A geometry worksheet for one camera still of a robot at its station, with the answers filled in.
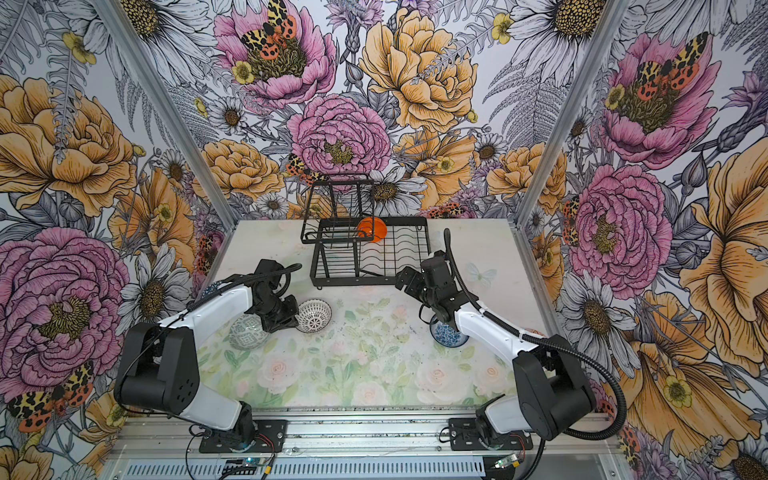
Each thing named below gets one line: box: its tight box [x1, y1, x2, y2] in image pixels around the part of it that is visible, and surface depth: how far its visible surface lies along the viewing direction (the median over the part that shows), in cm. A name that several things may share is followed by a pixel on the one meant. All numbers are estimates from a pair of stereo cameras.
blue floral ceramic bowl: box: [429, 315, 470, 348], surface depth 92 cm
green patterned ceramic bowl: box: [229, 313, 269, 350], surface depth 91 cm
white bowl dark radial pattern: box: [294, 298, 333, 333], surface depth 95 cm
